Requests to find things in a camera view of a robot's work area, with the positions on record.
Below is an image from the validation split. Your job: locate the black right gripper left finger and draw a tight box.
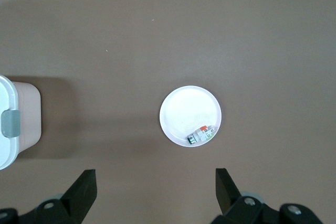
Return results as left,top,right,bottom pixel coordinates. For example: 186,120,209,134
0,169,98,224

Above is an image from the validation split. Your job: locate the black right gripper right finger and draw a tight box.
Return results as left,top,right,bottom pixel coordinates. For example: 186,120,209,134
209,168,322,224

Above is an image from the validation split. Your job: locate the white lidded storage box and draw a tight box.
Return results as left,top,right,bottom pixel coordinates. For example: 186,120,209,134
0,74,42,171

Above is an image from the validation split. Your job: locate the pale pink round plate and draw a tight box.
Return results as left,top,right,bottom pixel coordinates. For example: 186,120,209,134
159,85,223,147

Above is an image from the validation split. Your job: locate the brown table cover mat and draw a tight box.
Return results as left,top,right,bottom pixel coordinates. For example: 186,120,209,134
0,0,336,224

